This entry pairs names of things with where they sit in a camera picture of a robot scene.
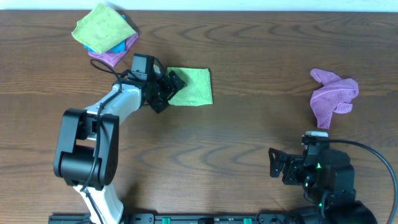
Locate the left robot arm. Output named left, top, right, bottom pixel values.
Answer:
left=49, top=72, right=187, bottom=223

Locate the folded blue cloth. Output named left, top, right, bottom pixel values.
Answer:
left=83, top=14, right=127, bottom=54

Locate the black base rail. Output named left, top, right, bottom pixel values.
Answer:
left=48, top=213, right=303, bottom=224

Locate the green microfiber cloth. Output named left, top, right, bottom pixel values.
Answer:
left=167, top=67, right=213, bottom=106

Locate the crumpled purple cloth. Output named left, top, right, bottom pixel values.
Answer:
left=310, top=68, right=359, bottom=129

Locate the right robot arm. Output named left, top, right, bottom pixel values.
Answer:
left=269, top=146, right=377, bottom=224

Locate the folded purple cloth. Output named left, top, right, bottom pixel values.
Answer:
left=88, top=34, right=139, bottom=67

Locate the folded green cloth on stack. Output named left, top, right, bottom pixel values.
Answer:
left=72, top=3, right=136, bottom=54

